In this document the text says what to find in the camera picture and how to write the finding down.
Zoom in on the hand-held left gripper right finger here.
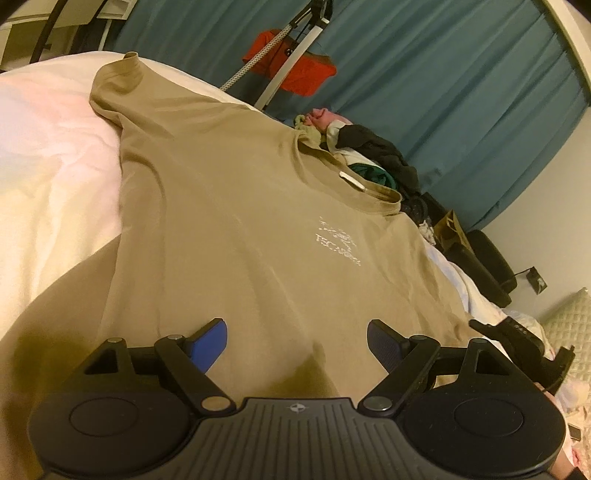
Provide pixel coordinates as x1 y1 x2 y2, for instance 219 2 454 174
358 319 532 414

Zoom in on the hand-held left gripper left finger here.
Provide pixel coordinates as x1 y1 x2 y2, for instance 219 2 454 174
69 318 237 414

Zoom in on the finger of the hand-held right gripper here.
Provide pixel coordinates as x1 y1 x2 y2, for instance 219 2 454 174
469 318 508 340

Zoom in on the tan t-shirt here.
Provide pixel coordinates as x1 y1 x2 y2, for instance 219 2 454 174
0 52 515 467

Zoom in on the white pillow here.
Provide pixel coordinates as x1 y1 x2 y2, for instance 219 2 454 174
539 287 591 361

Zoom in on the black armchair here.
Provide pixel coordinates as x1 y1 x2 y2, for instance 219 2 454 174
402 191 519 308

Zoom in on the brown paper bag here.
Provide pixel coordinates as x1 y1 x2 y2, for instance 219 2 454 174
431 209 470 253

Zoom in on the green garment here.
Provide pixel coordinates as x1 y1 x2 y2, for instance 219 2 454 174
352 163 399 191

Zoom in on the black garment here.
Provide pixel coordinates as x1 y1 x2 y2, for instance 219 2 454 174
338 124 420 191

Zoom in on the yellow cloth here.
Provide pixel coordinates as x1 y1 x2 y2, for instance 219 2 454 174
294 113 326 148

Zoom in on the pink garment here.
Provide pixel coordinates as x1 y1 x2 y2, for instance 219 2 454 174
311 108 352 140

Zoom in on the blue curtain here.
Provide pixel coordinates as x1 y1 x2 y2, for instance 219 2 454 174
111 0 591 232

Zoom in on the pastel bed blanket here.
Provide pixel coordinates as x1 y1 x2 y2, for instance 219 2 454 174
0 50 591 462

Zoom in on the red garment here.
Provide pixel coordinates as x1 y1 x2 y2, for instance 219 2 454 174
242 28 338 98

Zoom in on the garment steamer stand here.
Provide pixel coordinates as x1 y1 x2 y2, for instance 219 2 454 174
221 0 334 110

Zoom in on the white dresser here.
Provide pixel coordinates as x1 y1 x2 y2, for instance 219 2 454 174
0 0 138 71

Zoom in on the wall socket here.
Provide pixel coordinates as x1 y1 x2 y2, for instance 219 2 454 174
512 266 549 295

